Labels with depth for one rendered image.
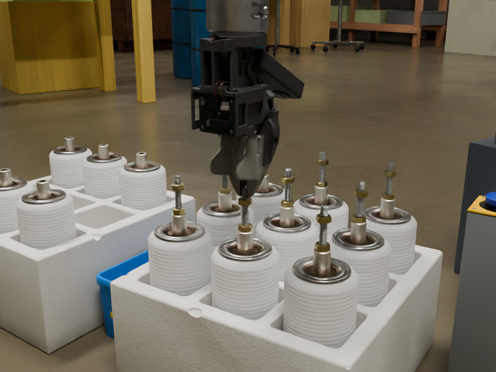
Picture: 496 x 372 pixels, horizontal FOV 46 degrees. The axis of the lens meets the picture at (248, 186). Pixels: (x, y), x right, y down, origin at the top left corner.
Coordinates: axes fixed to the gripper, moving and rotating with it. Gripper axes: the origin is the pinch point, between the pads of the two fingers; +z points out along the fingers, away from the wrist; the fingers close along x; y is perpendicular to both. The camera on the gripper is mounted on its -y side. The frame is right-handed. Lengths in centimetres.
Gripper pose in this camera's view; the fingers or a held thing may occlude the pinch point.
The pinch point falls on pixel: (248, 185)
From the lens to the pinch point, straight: 78.5
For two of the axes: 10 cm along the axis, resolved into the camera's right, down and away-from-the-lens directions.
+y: -5.8, 2.5, -7.7
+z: 0.0, 9.5, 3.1
